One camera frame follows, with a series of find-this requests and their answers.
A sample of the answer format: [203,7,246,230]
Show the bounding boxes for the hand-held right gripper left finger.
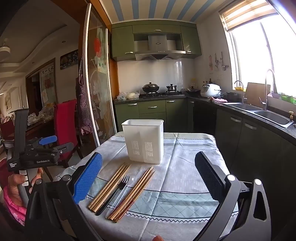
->
[24,152,103,241]

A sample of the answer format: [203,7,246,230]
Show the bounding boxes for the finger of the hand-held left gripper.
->
[30,136,58,149]
[35,142,74,160]

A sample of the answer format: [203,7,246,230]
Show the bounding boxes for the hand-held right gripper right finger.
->
[194,151,272,241]

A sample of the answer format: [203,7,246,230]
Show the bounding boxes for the wooden chopstick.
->
[91,164,129,211]
[106,166,153,219]
[87,163,125,208]
[93,164,131,212]
[89,164,127,209]
[112,169,155,222]
[115,171,156,223]
[109,168,154,221]

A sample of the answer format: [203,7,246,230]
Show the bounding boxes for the black plastic fork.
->
[95,175,130,216]

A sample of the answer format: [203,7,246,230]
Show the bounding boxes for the clear plastic utensil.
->
[105,185,126,219]

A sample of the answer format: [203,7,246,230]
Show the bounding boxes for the white plastic utensil holder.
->
[121,119,164,164]

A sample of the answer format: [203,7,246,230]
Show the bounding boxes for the person's left forearm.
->
[3,187,27,227]

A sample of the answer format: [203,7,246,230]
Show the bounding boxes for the person's left hand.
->
[8,168,44,208]

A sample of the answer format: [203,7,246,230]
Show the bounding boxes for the pile of clear bags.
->
[28,104,54,126]

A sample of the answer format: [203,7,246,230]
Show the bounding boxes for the dark wooden chair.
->
[43,100,84,181]

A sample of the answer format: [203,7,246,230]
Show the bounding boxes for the checked pale tablecloth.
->
[54,132,238,241]

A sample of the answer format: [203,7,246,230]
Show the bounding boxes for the checked hanging apron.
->
[75,56,95,136]

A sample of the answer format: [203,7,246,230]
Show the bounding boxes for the dark sink counter cabinets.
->
[187,97,296,241]

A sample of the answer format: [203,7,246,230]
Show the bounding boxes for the flower print sliding glass door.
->
[82,3,117,153]

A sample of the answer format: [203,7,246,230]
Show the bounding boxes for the small dark pot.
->
[225,92,240,102]

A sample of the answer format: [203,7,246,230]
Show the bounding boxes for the black cooking pot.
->
[186,87,201,98]

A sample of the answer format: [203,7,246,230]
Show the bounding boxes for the stainless double sink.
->
[223,102,295,129]

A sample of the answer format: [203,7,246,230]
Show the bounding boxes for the white rice cooker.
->
[200,83,222,98]

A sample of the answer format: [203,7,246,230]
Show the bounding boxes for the short steel faucet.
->
[234,80,245,105]

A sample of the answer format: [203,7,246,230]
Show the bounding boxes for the green base cabinets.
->
[114,98,195,132]

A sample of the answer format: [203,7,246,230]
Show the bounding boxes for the ceiling lamp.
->
[0,39,11,58]

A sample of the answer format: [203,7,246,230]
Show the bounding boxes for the wooden cutting board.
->
[245,82,271,108]

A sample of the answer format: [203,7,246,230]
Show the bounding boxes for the gas stove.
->
[142,91,185,99]

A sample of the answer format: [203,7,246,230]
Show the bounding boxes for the tall steel faucet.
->
[259,69,277,111]

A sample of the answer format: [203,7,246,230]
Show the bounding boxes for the black wok with lid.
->
[142,82,160,94]

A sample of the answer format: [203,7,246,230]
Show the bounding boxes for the green windowsill containers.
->
[280,93,296,104]

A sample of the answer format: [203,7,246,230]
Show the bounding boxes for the window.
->
[228,14,296,98]

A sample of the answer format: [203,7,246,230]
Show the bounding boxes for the steel range hood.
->
[134,34,186,62]

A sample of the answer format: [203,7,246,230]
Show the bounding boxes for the striped window blind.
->
[218,0,280,33]

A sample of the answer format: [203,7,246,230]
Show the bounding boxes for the calligraphy wall poster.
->
[40,66,56,107]

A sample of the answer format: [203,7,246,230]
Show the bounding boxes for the dark wall picture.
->
[60,49,79,70]

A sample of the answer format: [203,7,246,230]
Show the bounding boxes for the green wall cabinets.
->
[111,22,203,62]

